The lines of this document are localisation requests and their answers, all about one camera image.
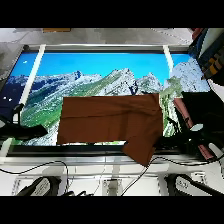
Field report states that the heap of clothes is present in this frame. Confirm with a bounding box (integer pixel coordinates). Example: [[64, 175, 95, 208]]
[[187, 27, 224, 81]]

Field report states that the brown garment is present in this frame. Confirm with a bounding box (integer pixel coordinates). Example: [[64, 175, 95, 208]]
[[56, 92, 165, 168]]

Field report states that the black garment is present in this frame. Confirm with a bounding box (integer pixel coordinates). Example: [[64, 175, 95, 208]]
[[181, 91, 224, 134]]

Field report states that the silver frame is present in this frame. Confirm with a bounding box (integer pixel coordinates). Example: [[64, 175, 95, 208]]
[[0, 154, 224, 197]]

